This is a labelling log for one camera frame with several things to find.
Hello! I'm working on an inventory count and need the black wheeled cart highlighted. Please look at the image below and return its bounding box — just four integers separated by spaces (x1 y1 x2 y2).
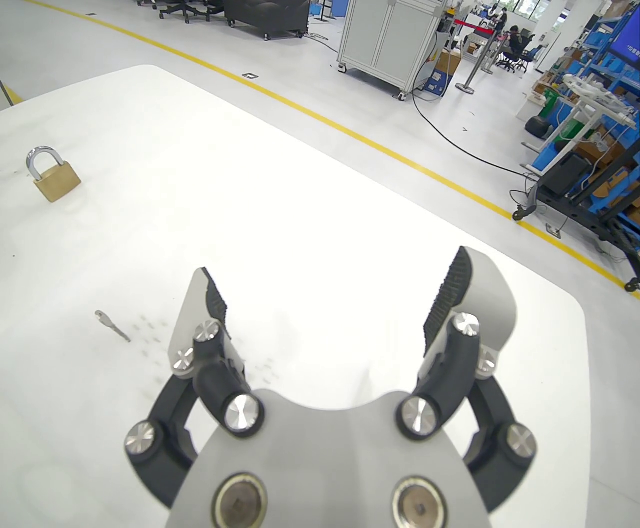
223 0 311 41

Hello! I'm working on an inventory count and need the dark monitor screen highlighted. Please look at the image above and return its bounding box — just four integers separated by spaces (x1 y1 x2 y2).
607 5 640 63

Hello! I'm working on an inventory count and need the black frame rack on castors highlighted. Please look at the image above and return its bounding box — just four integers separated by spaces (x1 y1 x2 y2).
511 165 640 293

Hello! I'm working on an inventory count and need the blue storage shelf rack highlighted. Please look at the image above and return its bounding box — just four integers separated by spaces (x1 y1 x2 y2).
531 10 640 211

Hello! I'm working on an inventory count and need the grey cabinet on castors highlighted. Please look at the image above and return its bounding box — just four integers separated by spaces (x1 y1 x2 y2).
337 0 450 102

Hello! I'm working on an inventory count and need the black cable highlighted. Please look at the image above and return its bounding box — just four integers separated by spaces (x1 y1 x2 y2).
411 30 541 182

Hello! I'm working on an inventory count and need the brass padlock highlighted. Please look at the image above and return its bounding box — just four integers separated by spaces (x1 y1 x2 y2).
26 145 82 203

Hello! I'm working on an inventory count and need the small silver key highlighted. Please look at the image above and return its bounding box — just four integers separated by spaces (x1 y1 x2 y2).
94 310 132 344

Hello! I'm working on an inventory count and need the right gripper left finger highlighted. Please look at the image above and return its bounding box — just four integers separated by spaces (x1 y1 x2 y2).
124 267 265 509

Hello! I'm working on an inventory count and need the white metal stand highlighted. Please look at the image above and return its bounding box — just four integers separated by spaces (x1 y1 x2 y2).
520 74 637 173

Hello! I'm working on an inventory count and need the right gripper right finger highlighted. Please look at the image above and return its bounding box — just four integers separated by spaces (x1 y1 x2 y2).
397 246 539 515

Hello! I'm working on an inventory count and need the stanchion post with red belt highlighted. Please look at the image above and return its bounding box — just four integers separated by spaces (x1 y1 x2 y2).
454 19 497 94

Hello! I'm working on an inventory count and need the black round bag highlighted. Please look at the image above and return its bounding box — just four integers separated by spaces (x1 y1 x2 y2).
525 116 555 139

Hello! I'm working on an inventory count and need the black office chair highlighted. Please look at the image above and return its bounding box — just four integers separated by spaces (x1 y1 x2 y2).
159 0 212 25

